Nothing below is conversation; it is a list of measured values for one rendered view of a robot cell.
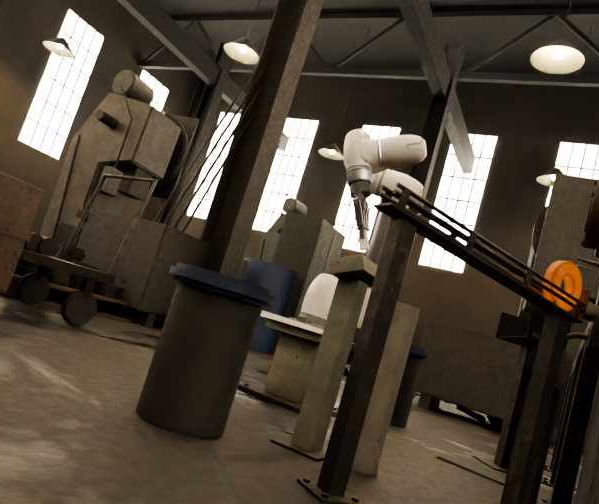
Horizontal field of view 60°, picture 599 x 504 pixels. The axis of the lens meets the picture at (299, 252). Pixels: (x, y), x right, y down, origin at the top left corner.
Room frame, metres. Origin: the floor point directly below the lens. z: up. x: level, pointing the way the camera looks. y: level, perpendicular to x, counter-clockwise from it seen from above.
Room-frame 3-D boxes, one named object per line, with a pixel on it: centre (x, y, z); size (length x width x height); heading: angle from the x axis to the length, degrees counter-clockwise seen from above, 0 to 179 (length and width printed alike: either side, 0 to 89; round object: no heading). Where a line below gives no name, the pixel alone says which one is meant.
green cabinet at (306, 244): (5.79, -0.12, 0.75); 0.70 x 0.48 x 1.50; 152
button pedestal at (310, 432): (1.69, -0.20, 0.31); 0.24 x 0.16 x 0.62; 152
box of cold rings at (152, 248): (4.89, 1.15, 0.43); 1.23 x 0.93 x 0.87; 150
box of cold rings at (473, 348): (4.69, -1.86, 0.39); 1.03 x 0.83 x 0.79; 66
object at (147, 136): (6.57, 2.40, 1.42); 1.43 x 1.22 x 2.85; 67
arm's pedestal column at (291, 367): (2.57, -0.17, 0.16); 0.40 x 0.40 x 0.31; 57
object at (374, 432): (1.65, -0.36, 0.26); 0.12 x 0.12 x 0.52
